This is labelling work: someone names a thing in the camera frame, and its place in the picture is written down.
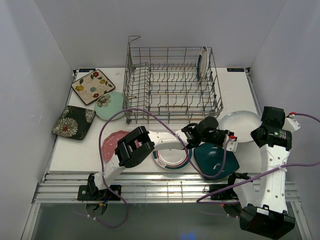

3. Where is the white oval plate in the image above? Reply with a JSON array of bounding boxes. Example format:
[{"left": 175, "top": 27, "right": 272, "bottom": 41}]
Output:
[{"left": 218, "top": 110, "right": 262, "bottom": 143}]

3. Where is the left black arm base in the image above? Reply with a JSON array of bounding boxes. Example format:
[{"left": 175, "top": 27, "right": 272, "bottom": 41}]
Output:
[{"left": 76, "top": 185, "right": 120, "bottom": 202}]

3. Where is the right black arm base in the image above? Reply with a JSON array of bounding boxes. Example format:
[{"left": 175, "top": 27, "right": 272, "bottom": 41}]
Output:
[{"left": 204, "top": 172, "right": 251, "bottom": 201}]

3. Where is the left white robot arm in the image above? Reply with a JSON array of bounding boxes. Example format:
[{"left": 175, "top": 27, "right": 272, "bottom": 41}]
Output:
[{"left": 87, "top": 116, "right": 233, "bottom": 200}]

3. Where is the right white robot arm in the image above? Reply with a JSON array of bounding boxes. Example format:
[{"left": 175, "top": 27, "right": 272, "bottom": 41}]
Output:
[{"left": 219, "top": 106, "right": 301, "bottom": 240}]

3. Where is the dark teal square plate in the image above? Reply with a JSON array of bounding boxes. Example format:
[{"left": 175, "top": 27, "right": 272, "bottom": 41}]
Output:
[{"left": 194, "top": 143, "right": 240, "bottom": 179}]

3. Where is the pink polka dot plate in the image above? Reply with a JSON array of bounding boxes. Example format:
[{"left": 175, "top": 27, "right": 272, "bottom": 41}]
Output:
[{"left": 101, "top": 130, "right": 130, "bottom": 164}]

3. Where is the mint green flower plate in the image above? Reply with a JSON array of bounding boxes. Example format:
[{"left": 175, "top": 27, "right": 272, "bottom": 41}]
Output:
[{"left": 94, "top": 91, "right": 124, "bottom": 121}]

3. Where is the cream square floral plate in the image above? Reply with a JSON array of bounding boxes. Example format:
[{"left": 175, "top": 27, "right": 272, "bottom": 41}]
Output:
[{"left": 71, "top": 69, "right": 116, "bottom": 102}]

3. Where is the dark square floral plate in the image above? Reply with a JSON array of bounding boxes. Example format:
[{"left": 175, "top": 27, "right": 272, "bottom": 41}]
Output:
[{"left": 52, "top": 105, "right": 96, "bottom": 140}]

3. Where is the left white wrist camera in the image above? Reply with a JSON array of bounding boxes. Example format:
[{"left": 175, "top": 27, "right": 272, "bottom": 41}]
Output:
[{"left": 223, "top": 130, "right": 239, "bottom": 152}]

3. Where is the grey wire dish rack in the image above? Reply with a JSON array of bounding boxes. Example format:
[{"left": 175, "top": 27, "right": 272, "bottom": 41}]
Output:
[{"left": 123, "top": 35, "right": 224, "bottom": 124}]

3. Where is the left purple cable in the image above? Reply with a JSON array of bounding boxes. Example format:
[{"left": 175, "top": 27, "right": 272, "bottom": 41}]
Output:
[{"left": 86, "top": 107, "right": 238, "bottom": 229}]

